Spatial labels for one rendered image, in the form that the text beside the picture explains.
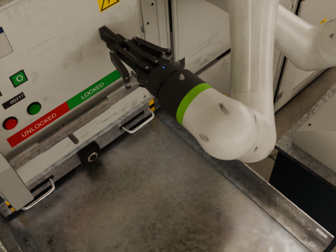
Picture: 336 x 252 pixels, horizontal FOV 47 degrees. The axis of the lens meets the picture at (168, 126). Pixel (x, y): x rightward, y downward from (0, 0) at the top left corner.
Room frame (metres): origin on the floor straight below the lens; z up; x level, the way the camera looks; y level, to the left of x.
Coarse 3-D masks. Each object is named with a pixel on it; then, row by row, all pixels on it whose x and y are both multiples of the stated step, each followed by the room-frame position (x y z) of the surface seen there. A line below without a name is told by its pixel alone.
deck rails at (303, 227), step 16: (160, 112) 0.77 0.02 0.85; (176, 128) 0.70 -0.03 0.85; (192, 144) 0.64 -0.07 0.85; (208, 160) 0.58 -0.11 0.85; (224, 160) 0.57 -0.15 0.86; (240, 176) 0.52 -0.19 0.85; (256, 176) 0.49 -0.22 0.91; (256, 192) 0.47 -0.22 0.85; (272, 192) 0.44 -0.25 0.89; (272, 208) 0.42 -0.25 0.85; (288, 208) 0.40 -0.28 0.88; (16, 224) 0.44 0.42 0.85; (288, 224) 0.37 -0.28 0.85; (304, 224) 0.36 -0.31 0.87; (16, 240) 0.38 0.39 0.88; (32, 240) 0.39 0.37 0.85; (304, 240) 0.33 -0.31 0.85; (320, 240) 0.32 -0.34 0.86
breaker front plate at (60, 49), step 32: (32, 0) 0.63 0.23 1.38; (64, 0) 0.67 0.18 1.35; (96, 0) 0.71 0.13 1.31; (128, 0) 0.76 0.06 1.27; (32, 32) 0.62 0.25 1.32; (64, 32) 0.66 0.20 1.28; (96, 32) 0.70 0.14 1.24; (128, 32) 0.75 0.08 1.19; (0, 64) 0.57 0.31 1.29; (32, 64) 0.60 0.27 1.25; (64, 64) 0.64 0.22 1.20; (96, 64) 0.69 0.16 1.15; (0, 96) 0.55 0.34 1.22; (32, 96) 0.59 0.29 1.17; (64, 96) 0.63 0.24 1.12; (96, 96) 0.68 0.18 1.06; (128, 96) 0.73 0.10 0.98; (0, 128) 0.53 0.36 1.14; (96, 128) 0.66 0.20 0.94; (32, 160) 0.54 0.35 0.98
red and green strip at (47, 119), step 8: (112, 72) 0.71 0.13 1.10; (104, 80) 0.70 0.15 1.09; (112, 80) 0.71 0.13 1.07; (88, 88) 0.67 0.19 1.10; (96, 88) 0.68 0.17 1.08; (80, 96) 0.65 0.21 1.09; (88, 96) 0.66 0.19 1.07; (64, 104) 0.62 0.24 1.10; (72, 104) 0.63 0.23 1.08; (48, 112) 0.60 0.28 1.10; (56, 112) 0.61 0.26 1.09; (64, 112) 0.62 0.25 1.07; (40, 120) 0.58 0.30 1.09; (48, 120) 0.59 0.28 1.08; (24, 128) 0.56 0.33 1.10; (32, 128) 0.57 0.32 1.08; (40, 128) 0.58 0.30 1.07; (16, 136) 0.54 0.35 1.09; (24, 136) 0.55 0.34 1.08; (16, 144) 0.54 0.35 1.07
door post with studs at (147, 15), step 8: (144, 0) 0.87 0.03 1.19; (152, 0) 0.88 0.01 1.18; (144, 8) 0.87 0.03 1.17; (152, 8) 0.88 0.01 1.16; (144, 16) 0.87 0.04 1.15; (152, 16) 0.88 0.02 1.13; (144, 24) 0.86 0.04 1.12; (152, 24) 0.88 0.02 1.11; (144, 32) 0.84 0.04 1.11; (152, 32) 0.88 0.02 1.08; (152, 40) 0.88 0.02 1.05
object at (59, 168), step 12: (132, 108) 0.73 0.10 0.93; (156, 108) 0.77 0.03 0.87; (120, 120) 0.69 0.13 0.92; (132, 120) 0.72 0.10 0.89; (108, 132) 0.67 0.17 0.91; (120, 132) 0.69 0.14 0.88; (84, 144) 0.62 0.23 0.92; (72, 156) 0.59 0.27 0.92; (48, 168) 0.55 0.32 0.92; (60, 168) 0.56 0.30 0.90; (72, 168) 0.58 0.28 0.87; (36, 180) 0.52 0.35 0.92; (48, 180) 0.54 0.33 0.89; (36, 192) 0.51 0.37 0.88; (0, 204) 0.46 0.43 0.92
